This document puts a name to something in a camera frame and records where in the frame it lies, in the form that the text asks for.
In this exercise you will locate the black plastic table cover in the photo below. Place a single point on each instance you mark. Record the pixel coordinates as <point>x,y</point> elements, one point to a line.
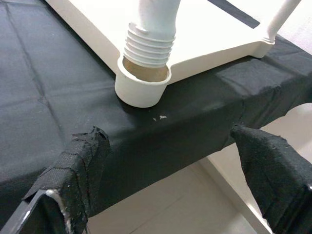
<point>61,73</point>

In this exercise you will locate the white plastic table leg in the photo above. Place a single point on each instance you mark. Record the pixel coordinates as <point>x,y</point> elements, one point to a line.
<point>280,19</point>
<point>156,14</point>

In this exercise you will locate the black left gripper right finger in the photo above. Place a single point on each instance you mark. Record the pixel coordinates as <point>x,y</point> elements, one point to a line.
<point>273,175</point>

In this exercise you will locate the white plastic table top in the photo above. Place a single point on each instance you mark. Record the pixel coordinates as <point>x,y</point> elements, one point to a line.
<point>207,31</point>

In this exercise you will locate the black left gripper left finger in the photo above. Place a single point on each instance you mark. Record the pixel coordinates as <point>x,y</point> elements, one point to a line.
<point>68,182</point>

